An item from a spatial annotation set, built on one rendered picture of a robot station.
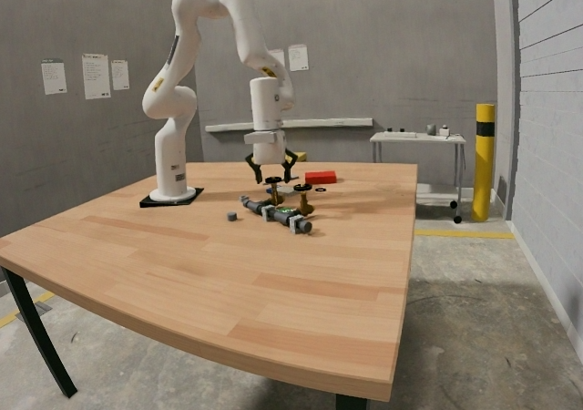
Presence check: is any red rectangular block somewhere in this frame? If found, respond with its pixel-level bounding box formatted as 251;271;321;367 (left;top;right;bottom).
305;171;336;185

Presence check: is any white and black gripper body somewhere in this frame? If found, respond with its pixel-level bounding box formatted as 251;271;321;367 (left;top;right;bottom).
253;128;289;165

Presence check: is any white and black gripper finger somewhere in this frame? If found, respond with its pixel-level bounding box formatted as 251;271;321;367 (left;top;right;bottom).
281;149;299;184
245;152;262;184

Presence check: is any dark grey pipe with metal clamp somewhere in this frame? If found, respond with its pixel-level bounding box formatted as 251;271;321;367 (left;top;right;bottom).
243;177;315;234

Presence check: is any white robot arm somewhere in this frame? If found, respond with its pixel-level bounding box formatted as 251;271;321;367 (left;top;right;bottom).
143;0;295;202

